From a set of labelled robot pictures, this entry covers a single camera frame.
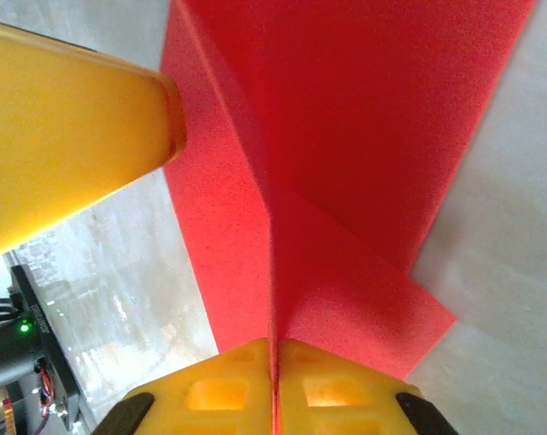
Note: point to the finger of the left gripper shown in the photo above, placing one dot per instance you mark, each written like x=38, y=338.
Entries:
x=65, y=136

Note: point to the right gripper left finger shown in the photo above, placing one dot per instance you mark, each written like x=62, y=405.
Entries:
x=201, y=399

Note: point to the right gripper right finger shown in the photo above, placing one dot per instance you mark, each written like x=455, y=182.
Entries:
x=346, y=399

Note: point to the red paper sheet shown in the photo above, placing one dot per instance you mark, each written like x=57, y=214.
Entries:
x=346, y=136

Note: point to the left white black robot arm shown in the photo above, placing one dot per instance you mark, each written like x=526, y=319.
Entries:
x=6, y=353

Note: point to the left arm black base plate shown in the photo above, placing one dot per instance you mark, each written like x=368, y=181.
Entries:
x=51, y=353

